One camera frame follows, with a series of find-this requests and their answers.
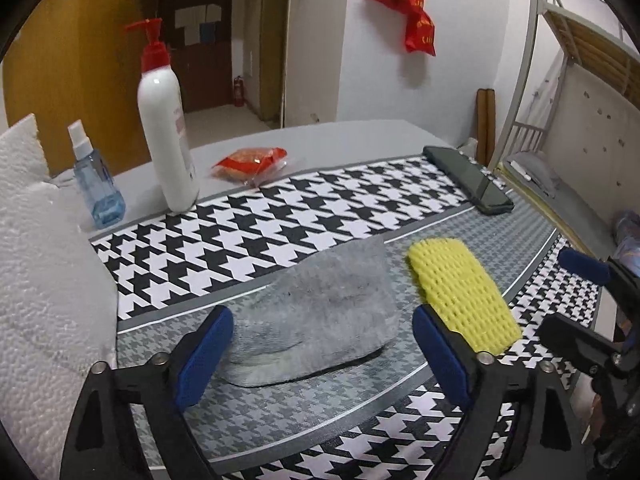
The white paper notice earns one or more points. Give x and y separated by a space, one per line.
211 13
191 35
187 17

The black white houndstooth mat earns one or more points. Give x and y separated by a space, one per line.
300 215

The blue spray bottle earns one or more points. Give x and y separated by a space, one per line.
97 185

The grey sock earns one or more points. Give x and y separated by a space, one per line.
310 310

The dark brown door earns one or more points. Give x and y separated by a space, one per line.
210 75

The red snack packet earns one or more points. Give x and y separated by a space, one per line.
250 162

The blue patterned cloth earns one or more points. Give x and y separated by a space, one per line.
629 232

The wooden wardrobe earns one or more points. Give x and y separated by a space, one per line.
75 60

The white paper towel roll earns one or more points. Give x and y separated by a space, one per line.
45 285

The white lotion bottle red pump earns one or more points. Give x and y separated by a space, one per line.
165 125

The black smartphone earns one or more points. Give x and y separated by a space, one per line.
470 180

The yellow foam net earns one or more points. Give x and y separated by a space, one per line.
460 285

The red fire extinguisher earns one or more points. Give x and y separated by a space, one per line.
239 91

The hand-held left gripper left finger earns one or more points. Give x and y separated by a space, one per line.
207 355

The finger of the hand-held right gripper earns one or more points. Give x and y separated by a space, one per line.
570 332
582 263

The brown side door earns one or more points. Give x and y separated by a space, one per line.
272 35

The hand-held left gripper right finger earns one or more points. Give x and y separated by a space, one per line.
442 355

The white metal bunk bed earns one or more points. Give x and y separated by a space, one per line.
520 85

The wooden board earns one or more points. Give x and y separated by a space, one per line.
485 120

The blue paper notice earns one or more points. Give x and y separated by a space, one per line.
206 34

